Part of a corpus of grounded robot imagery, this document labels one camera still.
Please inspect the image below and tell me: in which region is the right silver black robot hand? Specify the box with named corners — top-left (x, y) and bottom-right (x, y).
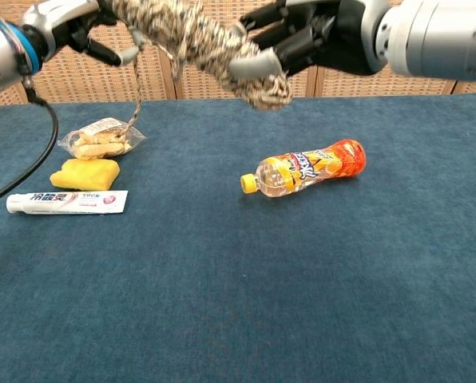
top-left (228, 0), bottom-right (383, 79)

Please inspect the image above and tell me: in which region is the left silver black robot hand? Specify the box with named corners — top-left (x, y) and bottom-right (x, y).
top-left (22, 0), bottom-right (151, 67)

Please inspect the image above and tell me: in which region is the beige speckled rope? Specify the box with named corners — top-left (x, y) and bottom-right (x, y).
top-left (112, 0), bottom-right (294, 141)

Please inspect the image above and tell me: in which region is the clear snack bag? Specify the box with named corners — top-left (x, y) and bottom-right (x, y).
top-left (57, 116), bottom-right (147, 160)

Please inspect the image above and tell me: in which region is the orange label drink bottle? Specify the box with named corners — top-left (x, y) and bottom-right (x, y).
top-left (240, 138), bottom-right (367, 199)

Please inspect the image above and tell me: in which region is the yellow sponge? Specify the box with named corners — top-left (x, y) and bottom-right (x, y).
top-left (49, 158), bottom-right (121, 192)

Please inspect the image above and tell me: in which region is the white toothpaste tube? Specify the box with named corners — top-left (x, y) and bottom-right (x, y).
top-left (5, 190), bottom-right (129, 215)

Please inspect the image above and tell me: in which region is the blue table cloth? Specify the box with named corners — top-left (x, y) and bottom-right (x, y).
top-left (0, 93), bottom-right (476, 383)

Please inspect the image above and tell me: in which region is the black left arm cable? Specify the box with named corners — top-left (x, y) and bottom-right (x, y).
top-left (0, 75), bottom-right (60, 209)

